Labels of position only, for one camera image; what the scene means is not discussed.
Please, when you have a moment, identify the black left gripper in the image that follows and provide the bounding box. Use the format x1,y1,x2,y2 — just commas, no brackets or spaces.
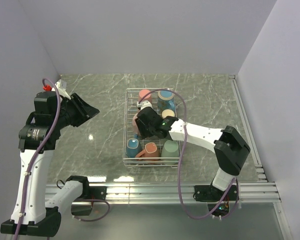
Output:
53,92,100,129

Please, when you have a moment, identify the pink mug white inside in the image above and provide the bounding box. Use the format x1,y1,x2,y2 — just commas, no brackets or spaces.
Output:
132,113,140,136

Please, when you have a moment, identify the steel cup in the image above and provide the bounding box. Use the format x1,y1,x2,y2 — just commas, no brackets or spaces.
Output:
161,109,176,119

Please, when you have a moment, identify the blue mug orange inside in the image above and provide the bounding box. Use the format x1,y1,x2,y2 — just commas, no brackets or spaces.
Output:
157,90,176,112

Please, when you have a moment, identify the blue patterned mug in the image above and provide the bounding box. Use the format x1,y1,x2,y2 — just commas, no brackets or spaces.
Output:
125,138,143,158

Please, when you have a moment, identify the salmon mug white inside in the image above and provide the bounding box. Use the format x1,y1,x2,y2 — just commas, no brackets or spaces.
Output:
135,142,160,161

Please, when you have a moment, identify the pale green tumbler cup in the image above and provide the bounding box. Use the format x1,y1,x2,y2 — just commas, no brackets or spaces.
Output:
161,140,179,158

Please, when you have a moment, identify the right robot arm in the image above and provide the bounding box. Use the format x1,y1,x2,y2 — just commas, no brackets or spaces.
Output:
136,106,251,200

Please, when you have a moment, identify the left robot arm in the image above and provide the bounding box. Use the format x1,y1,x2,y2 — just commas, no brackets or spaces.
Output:
0,91,100,238

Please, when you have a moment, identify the white wire dish rack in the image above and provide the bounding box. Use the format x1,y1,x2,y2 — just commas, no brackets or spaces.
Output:
123,88,181,168

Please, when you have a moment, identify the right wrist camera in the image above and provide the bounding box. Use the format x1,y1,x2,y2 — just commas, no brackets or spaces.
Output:
136,100,153,110

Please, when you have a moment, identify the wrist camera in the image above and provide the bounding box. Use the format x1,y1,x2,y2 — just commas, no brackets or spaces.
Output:
55,79,71,99
136,100,153,110

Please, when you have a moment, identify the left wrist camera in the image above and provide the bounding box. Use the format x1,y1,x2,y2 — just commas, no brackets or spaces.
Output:
55,79,71,99

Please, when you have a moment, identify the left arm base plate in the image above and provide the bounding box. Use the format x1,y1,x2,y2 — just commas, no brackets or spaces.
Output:
74,186,107,202

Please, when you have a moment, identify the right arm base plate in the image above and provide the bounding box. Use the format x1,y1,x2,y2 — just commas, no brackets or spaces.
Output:
193,185,238,203

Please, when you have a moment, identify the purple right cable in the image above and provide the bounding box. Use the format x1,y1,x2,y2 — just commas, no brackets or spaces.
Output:
137,89,240,221

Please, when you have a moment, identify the aluminium mounting rail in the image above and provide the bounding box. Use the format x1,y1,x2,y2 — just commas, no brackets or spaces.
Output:
44,182,282,206

